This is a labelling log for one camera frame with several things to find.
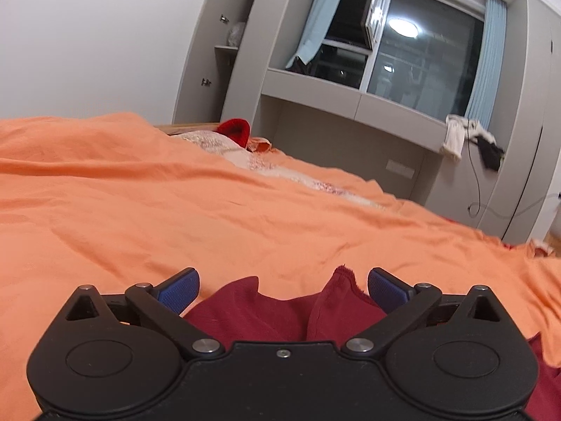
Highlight dark red shirt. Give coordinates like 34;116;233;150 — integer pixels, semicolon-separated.
187;267;560;420

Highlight orange bed sheet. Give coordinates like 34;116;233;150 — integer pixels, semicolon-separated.
1;113;560;420

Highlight grey built-in cabinet unit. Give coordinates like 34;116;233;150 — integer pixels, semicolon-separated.
173;0;560;244

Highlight floral pink pillow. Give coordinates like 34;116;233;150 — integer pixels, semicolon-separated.
174;129;384;209

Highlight black garment on ledge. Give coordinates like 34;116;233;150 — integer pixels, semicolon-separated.
475;136;505;172

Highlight white garment on ledge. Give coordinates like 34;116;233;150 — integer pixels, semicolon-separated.
439;114;496;161

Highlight red cloth item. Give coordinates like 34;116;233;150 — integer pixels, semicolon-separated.
216;118;251;148

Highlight light blue right curtain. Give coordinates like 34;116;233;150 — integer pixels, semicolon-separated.
465;0;508;130

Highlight light blue curtain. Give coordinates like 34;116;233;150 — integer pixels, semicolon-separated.
465;0;508;130
286;0;340;68

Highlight grey wardrobe door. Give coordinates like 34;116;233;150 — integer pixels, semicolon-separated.
173;0;254;123

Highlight window with open pane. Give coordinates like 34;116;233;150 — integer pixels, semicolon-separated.
289;0;484;120

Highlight light blue left curtain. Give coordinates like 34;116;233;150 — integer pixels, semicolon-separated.
286;0;340;68

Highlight wall socket plate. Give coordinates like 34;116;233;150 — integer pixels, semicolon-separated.
386;160;415;180

